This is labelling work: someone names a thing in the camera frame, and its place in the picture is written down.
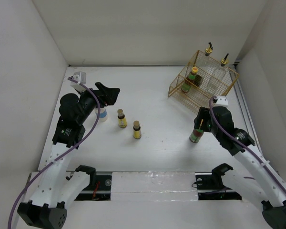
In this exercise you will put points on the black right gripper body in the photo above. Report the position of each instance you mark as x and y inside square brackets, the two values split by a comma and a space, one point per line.
[216, 133]

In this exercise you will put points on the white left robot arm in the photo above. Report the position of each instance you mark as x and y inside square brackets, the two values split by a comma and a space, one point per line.
[48, 206]

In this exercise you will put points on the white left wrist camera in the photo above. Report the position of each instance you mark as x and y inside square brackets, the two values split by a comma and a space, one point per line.
[77, 80]

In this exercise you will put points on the tall glass cruet gold spout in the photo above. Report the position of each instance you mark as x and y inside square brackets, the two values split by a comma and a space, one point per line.
[217, 76]

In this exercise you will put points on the red sauce bottle yellow cap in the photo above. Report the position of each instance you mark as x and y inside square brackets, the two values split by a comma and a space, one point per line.
[189, 81]

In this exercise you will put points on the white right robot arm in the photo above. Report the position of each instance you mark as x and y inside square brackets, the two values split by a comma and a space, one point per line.
[268, 192]

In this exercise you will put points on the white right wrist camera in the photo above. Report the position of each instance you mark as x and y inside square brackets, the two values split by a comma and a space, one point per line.
[220, 101]

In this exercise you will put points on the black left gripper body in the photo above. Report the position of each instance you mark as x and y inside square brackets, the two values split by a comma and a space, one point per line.
[89, 102]

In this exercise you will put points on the small brown bottle cork cap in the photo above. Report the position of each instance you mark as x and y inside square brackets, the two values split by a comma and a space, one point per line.
[136, 130]

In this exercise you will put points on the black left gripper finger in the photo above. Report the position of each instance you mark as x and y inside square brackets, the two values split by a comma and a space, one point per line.
[112, 95]
[102, 89]

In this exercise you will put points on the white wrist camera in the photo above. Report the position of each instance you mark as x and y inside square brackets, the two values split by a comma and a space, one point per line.
[220, 101]
[77, 80]

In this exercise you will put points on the white bottle blue label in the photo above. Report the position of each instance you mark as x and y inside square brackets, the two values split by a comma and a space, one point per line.
[102, 113]

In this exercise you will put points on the red sauce bottle green label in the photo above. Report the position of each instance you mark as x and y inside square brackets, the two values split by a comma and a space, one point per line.
[196, 134]

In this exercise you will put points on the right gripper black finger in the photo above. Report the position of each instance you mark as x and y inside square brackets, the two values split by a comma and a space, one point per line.
[199, 120]
[207, 120]

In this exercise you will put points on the gold wire basket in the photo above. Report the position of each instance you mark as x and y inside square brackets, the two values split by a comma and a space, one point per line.
[198, 96]

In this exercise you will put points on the small brown bottle yellow label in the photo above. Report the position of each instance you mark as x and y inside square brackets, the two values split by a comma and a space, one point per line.
[121, 118]

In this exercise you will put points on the short glass cruet gold spout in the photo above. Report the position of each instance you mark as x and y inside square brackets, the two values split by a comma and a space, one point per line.
[202, 61]

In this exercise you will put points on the black mounting rail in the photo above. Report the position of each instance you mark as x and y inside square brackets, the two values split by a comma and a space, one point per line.
[152, 187]

